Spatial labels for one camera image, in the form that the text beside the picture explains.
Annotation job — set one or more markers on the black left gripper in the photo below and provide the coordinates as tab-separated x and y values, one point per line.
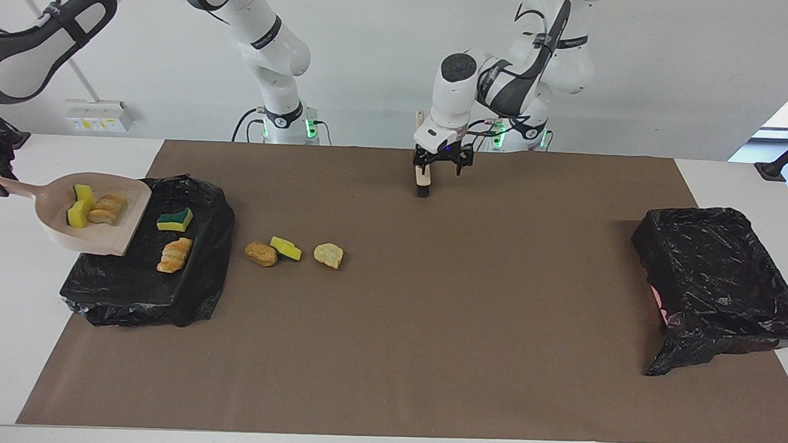
443	155

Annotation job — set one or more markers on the beige hand brush black bristles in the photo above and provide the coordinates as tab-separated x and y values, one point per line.
425	183

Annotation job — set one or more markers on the beige plastic dustpan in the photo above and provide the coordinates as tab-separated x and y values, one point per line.
53	229

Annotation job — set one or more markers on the notched yellow sponge piece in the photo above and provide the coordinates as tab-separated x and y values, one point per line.
80	210

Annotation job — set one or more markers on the croissant bread piece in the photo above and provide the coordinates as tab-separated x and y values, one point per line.
108	209
174	255

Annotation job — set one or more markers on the pale round bread piece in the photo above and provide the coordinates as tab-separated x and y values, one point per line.
328	255

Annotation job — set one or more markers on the yellow sponge piece green edge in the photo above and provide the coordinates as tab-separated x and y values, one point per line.
287	248

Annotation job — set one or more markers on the green and yellow sponge wedge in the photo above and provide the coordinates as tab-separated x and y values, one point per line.
174	220

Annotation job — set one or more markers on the brown fried nugget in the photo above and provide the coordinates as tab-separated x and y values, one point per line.
260	254

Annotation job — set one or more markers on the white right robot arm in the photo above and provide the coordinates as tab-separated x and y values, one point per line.
269	40

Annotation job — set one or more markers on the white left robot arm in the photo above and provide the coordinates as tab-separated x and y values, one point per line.
454	86

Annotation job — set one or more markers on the pink bin with black bag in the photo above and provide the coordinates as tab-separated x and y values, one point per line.
713	285

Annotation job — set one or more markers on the black clamp stand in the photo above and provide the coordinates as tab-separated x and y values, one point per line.
15	140
772	171

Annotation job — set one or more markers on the brown table mat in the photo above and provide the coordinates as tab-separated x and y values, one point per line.
361	397

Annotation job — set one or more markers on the white wall socket box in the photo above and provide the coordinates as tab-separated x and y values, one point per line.
96	116

